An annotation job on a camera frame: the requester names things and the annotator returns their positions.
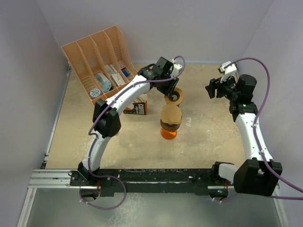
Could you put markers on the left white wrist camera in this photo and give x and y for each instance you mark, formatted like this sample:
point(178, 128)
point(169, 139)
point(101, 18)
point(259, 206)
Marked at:
point(177, 68)

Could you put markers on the coffee filter box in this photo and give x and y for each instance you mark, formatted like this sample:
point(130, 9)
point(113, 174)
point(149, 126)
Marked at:
point(138, 106)

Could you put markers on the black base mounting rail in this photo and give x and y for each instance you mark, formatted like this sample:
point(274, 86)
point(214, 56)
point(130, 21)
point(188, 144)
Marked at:
point(110, 181)

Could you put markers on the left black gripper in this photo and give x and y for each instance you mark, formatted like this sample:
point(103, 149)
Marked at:
point(169, 91)

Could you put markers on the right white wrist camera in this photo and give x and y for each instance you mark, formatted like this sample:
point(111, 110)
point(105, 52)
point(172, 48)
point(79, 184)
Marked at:
point(227, 69)

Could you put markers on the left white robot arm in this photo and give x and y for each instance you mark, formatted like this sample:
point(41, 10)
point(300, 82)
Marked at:
point(163, 75)

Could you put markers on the brown paper coffee filter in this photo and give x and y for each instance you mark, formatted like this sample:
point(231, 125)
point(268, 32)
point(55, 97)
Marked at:
point(171, 114)

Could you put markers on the white paper packet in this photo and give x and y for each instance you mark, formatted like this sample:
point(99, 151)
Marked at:
point(110, 69)

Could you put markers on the blue ribbed coffee dripper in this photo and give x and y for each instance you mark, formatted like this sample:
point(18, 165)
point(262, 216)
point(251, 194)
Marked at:
point(170, 127)

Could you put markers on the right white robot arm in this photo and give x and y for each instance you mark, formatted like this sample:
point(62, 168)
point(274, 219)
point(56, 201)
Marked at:
point(258, 175)

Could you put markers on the red white small carton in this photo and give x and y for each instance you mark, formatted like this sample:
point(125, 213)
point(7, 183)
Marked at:
point(121, 65)

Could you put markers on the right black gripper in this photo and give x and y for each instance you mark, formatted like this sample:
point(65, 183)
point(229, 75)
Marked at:
point(211, 88)

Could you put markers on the white red small box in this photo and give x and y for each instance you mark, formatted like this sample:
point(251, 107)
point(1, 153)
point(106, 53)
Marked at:
point(117, 79)

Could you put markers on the peach plastic file organizer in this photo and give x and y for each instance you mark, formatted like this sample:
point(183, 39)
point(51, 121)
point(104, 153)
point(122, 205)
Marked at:
point(89, 55)

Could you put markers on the blue stamp block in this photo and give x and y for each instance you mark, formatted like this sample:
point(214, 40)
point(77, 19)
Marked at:
point(126, 72)

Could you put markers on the orange glass carafe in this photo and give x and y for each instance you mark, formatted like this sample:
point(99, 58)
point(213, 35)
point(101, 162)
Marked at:
point(168, 135)

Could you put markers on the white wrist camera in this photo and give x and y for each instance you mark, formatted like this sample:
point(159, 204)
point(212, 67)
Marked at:
point(177, 68)
point(227, 69)

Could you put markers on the wooden ring stand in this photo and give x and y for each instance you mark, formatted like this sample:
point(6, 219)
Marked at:
point(176, 98)

